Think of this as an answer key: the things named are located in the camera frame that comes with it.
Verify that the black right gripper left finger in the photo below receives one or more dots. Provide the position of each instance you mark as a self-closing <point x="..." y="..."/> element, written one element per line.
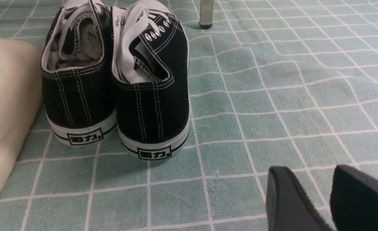
<point x="288" y="207"/>

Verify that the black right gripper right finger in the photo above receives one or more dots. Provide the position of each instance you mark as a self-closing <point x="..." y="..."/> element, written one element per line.
<point x="354" y="200"/>

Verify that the steel shoe rack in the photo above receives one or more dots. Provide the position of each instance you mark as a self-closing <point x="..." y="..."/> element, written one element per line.
<point x="206" y="14"/>

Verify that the green checkered floor mat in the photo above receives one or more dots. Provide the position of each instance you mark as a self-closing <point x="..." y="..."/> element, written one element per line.
<point x="272" y="83"/>

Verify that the black canvas sneaker right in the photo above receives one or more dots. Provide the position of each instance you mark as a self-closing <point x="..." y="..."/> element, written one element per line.
<point x="150" y="80"/>

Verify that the black canvas sneaker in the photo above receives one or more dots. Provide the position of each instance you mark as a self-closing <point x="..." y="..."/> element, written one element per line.
<point x="76" y="73"/>
<point x="150" y="80"/>

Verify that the black canvas sneaker left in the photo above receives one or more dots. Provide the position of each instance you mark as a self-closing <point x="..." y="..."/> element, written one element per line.
<point x="76" y="73"/>

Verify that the cream clog slipper right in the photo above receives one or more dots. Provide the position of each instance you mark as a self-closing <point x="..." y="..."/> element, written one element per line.
<point x="20" y="99"/>

